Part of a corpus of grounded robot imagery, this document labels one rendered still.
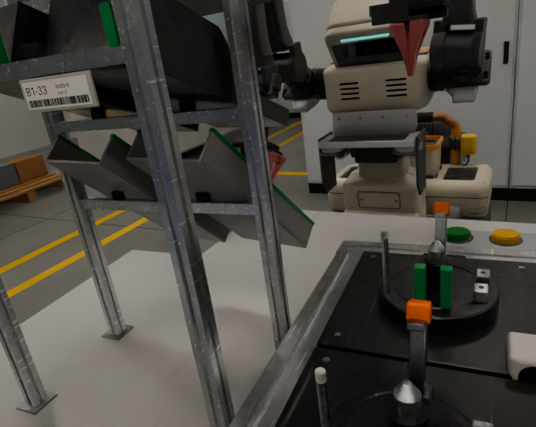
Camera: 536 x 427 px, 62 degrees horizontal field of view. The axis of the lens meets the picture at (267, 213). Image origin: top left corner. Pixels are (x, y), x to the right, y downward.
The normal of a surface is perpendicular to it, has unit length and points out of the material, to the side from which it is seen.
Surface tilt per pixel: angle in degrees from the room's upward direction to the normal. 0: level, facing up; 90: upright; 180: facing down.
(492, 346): 0
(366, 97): 98
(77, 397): 0
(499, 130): 90
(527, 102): 90
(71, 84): 90
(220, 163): 90
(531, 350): 0
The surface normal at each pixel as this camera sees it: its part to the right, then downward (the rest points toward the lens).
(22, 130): 0.87, 0.06
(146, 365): -0.13, -0.93
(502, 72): -0.47, 0.37
